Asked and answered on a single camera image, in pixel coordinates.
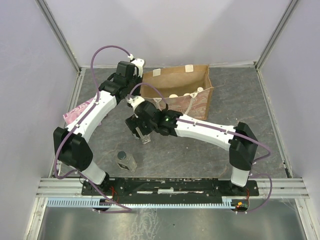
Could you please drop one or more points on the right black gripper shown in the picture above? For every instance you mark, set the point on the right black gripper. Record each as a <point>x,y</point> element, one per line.
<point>133,122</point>

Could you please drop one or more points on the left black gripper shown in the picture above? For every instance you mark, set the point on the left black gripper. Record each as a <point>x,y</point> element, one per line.
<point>136,76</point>

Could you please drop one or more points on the tall clear glass bottle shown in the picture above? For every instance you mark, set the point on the tall clear glass bottle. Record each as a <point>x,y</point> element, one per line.
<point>145,138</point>

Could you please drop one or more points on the brown canvas tote bag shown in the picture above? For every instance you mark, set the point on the brown canvas tote bag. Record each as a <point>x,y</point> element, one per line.
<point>180,80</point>

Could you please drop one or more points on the yellow-green pump lotion bottle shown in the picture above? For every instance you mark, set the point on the yellow-green pump lotion bottle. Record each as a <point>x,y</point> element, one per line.
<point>199,89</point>

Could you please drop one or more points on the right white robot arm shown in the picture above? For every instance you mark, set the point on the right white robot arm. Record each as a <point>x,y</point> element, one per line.
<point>239,141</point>

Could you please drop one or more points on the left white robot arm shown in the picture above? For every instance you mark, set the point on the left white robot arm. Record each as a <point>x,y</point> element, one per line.
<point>71,143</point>

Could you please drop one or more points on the short clear glass bottle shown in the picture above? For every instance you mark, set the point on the short clear glass bottle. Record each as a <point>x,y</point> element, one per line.
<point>126,161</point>

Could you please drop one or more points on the pink printed package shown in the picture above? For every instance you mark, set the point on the pink printed package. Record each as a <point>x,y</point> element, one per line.
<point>73,114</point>

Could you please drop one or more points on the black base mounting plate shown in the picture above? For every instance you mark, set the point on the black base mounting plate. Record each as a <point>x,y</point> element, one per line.
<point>218,187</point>

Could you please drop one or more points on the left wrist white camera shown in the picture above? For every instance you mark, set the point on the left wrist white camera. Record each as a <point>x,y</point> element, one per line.
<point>139,65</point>

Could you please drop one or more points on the wrist white camera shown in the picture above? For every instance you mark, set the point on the wrist white camera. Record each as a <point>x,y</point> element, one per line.
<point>139,65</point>
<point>134,102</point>

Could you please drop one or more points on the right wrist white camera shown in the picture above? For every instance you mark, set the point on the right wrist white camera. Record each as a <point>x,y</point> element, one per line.
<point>134,102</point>

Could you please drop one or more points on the left aluminium frame post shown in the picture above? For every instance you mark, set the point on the left aluminium frame post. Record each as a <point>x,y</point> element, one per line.
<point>47,13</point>

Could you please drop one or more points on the aluminium frame post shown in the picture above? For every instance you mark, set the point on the aluminium frame post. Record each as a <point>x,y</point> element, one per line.
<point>47,13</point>
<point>276,33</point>

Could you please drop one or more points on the blue slotted cable duct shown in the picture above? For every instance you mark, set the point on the blue slotted cable duct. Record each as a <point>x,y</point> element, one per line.
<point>166,202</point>

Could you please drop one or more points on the aluminium front rail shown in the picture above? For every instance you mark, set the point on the aluminium front rail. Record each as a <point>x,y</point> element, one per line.
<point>281,188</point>

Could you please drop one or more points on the right aluminium frame post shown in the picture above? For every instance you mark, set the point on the right aluminium frame post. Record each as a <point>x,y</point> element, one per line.
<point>276,33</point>

